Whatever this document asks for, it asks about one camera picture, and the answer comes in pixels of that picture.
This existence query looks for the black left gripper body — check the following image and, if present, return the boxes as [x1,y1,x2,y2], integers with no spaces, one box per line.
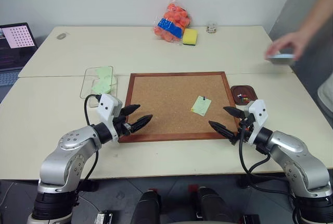
[113,115,133,138]

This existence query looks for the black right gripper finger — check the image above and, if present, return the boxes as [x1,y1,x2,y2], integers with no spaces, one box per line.
[223,106,246,119]
[208,120,239,146]

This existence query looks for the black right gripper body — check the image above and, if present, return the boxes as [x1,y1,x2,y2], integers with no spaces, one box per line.
[235,114,255,142]

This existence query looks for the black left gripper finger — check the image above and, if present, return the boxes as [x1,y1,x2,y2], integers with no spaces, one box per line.
[120,104,142,118]
[130,114,153,134]

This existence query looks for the grey box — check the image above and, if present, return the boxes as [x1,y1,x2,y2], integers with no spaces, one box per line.
[265,53,298,66]

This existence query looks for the light green paper note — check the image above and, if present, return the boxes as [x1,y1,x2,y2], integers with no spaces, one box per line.
[190,95,212,117]

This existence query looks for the wood-framed cork board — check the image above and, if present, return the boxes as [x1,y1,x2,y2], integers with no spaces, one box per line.
[118,71,241,144]

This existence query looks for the person's bare hand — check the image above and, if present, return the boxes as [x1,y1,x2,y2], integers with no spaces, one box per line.
[265,31,305,61]

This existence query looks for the brown dish with pushpins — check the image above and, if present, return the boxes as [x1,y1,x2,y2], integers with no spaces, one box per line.
[230,84,258,105]

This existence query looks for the clear plastic tray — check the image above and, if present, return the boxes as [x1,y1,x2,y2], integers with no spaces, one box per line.
[79,65,120,109]

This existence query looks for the dark rounded shape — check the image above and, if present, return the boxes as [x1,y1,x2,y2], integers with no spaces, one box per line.
[130,189,162,224]
[195,186,239,224]

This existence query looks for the yellow sponge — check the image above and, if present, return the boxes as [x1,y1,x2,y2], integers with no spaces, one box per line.
[182,28,199,46]

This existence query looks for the person's light clothing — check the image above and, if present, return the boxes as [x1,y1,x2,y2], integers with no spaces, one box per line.
[317,73,333,121]

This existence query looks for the small glass jar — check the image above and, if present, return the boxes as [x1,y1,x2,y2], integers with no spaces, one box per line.
[206,21,218,34]

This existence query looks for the small black box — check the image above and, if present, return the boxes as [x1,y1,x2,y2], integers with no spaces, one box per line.
[242,214,261,224]
[96,210,114,224]

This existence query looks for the bag of orange balls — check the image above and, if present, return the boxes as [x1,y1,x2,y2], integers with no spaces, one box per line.
[152,0,194,44]

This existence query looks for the open laptop computer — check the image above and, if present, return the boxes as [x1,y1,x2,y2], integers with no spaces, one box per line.
[0,22,39,87]

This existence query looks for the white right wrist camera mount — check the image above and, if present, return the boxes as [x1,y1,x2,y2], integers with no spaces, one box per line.
[245,99,270,144]

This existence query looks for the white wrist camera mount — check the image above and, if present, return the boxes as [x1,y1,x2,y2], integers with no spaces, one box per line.
[245,99,270,144]
[97,93,123,141]

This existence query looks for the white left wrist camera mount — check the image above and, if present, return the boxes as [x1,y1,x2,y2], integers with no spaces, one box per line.
[97,93,123,141]

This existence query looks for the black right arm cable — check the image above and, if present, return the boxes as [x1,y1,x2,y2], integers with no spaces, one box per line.
[238,127,297,198]

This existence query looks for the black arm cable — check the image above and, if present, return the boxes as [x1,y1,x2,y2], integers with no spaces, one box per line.
[79,94,103,183]
[238,127,297,198]

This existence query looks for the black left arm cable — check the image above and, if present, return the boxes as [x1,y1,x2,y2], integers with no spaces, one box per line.
[79,94,103,183]

